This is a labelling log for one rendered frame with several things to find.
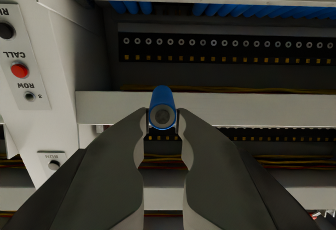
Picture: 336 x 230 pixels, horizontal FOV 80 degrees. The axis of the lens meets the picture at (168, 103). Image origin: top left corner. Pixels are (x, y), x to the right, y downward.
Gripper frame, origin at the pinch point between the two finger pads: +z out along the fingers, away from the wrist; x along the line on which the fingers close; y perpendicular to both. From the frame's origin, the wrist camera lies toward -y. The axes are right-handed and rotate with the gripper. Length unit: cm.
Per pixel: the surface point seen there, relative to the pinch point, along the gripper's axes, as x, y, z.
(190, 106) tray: 4.0, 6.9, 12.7
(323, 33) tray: 30.5, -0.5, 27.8
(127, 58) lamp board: -6.3, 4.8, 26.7
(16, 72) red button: -16.2, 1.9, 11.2
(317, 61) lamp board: 30.3, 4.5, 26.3
